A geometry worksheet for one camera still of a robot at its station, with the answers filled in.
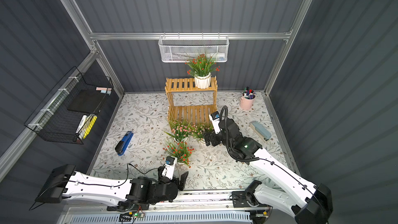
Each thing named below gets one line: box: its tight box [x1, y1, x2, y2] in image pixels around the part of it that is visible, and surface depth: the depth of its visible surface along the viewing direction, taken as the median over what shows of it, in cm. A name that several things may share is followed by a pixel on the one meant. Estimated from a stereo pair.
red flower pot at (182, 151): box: [162, 141, 195, 171], surface depth 79 cm
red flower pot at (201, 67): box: [184, 53, 221, 90], surface depth 80 cm
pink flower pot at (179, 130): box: [163, 118, 192, 144], surface depth 84 cm
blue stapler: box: [115, 130, 134, 156], surface depth 93 cm
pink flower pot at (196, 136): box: [187, 121, 214, 145], surface depth 84 cm
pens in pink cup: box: [242, 86, 257, 100], surface depth 104 cm
